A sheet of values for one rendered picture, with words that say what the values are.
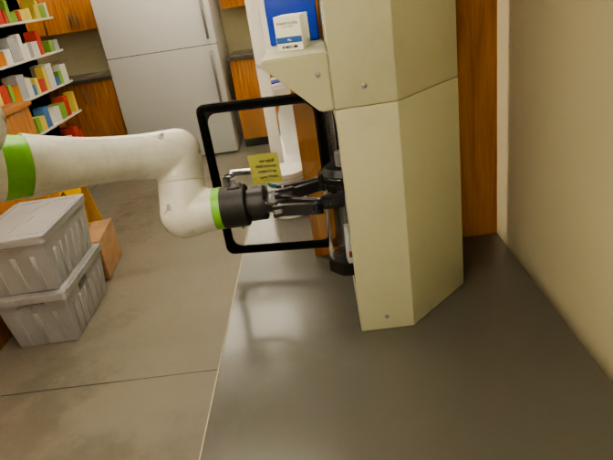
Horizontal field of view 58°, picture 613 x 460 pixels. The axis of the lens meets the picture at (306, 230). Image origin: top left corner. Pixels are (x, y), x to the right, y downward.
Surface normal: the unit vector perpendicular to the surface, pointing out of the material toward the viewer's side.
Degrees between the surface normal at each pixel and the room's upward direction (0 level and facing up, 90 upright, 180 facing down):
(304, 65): 90
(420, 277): 90
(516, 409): 0
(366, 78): 90
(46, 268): 95
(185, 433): 0
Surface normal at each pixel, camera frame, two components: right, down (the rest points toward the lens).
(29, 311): 0.04, 0.50
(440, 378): -0.14, -0.90
